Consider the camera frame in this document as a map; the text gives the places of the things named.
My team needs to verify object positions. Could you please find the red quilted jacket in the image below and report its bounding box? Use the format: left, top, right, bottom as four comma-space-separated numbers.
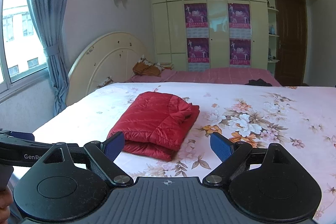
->
108, 92, 200, 161

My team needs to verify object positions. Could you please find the person's left hand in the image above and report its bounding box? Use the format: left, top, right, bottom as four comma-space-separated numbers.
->
0, 186, 13, 224

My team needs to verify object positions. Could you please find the floral pillow by headboard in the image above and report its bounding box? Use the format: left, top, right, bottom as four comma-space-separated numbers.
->
96, 76, 114, 89

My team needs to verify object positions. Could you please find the white floral bed quilt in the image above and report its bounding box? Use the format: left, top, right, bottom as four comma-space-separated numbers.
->
34, 83, 335, 223

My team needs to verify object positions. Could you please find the black garment on bed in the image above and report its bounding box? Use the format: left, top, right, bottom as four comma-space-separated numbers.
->
245, 79, 272, 86

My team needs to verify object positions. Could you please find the pink checked bed sheet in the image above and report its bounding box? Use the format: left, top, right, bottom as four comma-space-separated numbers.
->
126, 68, 281, 87

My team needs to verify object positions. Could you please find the window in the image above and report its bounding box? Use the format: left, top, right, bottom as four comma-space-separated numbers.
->
1, 0, 47, 93

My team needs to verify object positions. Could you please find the orange striped pillow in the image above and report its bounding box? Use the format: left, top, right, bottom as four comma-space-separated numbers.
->
133, 62, 163, 77

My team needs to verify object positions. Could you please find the cream wooden headboard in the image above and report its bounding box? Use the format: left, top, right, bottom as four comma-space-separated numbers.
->
66, 32, 155, 106

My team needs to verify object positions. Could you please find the lower right purple poster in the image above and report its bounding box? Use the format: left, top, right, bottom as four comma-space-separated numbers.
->
230, 39, 251, 67

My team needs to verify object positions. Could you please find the purple poster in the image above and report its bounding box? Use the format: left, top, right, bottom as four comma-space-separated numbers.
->
187, 38, 210, 72
184, 3, 209, 38
228, 3, 251, 39
230, 39, 251, 67

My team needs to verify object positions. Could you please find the lower left purple poster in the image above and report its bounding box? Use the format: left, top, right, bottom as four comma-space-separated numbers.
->
187, 38, 210, 72

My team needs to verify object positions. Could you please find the upper right purple poster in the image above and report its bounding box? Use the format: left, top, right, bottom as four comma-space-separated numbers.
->
228, 3, 251, 39

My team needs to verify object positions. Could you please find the dark brown wooden door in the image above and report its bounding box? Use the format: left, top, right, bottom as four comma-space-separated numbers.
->
275, 0, 307, 86

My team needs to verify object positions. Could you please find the upper left purple poster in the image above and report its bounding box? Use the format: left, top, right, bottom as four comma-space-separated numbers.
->
184, 3, 209, 38

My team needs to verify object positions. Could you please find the cream wardrobe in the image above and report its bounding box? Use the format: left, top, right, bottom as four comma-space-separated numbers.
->
146, 0, 320, 75

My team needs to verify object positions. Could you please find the blue curtain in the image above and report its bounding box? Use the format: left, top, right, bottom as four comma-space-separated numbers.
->
27, 0, 70, 115

